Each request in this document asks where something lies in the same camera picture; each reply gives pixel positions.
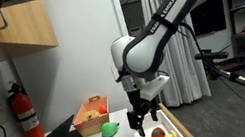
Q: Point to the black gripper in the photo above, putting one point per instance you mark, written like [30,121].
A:
[139,102]

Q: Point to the green pear plush toy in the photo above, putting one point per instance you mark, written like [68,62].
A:
[109,130]

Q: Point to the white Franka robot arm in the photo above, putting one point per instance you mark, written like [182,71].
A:
[141,55]

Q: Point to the orange plush toy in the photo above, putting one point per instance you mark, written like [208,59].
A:
[103,109]

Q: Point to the red checkered basket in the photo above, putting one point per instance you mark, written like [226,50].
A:
[91,129]

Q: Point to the white curtain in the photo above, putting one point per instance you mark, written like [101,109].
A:
[189,73]

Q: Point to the white refrigerator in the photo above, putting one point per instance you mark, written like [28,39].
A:
[77,37]

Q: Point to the red fire extinguisher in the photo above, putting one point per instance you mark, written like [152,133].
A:
[25,112]

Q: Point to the wooden upper cabinet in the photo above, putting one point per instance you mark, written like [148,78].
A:
[28,25]

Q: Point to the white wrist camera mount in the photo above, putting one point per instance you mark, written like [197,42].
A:
[154,87]

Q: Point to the black stereo camera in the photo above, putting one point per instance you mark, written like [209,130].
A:
[211,55]

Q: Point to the black wall monitor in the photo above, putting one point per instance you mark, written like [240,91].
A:
[209,16]

